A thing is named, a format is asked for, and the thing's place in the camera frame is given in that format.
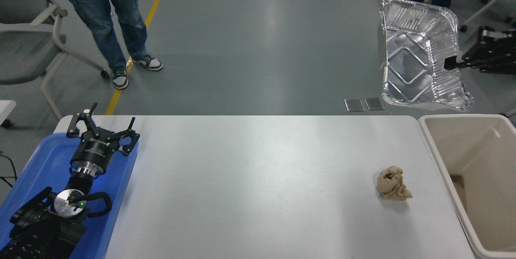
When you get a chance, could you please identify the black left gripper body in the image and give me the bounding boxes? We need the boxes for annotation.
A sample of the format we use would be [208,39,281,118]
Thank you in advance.
[70,129,121,171]

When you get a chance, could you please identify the rectangular foil tray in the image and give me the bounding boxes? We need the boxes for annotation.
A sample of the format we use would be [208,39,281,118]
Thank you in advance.
[379,0,474,113]

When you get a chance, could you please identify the metal floor plate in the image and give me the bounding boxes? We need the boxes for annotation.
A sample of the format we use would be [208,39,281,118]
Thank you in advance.
[364,98,385,112]
[345,98,365,113]

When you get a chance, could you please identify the white-legged wheeled chair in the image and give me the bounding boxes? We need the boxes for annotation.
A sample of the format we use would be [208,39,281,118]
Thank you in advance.
[460,0,516,33]

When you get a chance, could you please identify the blue plastic tray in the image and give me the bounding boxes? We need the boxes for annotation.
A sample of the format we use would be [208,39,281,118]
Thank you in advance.
[0,132,139,259]

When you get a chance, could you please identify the large pale plastic bin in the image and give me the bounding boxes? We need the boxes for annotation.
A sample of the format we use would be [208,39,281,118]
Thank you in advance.
[418,114,516,259]

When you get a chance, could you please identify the grey office chair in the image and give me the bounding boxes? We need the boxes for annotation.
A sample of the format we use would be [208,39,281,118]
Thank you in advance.
[0,0,110,120]

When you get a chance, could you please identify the crumpled tan paper ball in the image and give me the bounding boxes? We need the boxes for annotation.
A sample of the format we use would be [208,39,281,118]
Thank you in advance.
[377,165,413,201]

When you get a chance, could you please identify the thin black cable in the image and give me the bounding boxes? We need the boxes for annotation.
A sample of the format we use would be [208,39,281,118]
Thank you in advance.
[0,154,17,189]

